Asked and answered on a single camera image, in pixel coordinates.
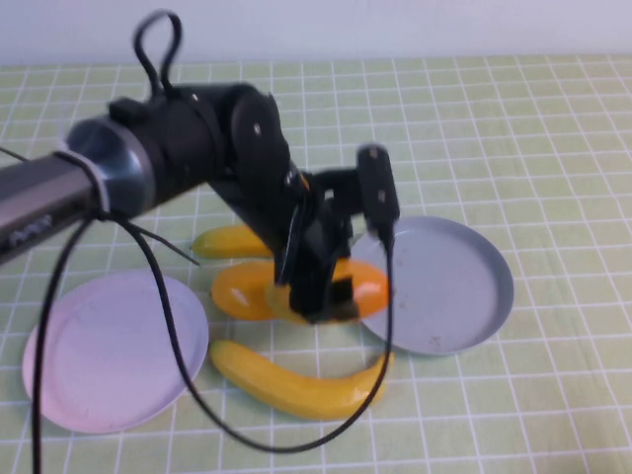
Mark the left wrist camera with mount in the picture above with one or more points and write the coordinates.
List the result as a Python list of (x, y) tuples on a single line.
[(377, 187)]

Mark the white zip tie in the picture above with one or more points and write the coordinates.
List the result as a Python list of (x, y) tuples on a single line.
[(96, 182)]

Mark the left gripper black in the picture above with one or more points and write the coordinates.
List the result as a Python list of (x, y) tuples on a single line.
[(316, 242)]

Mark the yellow-orange plastic mango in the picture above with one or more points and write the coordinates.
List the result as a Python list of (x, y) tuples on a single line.
[(237, 291)]

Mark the pink round plate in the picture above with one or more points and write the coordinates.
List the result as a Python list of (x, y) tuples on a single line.
[(108, 355)]

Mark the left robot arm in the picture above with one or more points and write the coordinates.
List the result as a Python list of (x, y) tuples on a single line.
[(173, 148)]

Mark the yellow plastic banana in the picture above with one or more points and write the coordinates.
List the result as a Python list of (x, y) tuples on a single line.
[(296, 390), (232, 242)]

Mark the grey round plate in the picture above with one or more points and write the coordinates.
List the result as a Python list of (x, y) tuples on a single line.
[(444, 286)]

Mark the green white checkered tablecloth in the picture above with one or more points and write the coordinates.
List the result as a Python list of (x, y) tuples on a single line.
[(543, 148)]

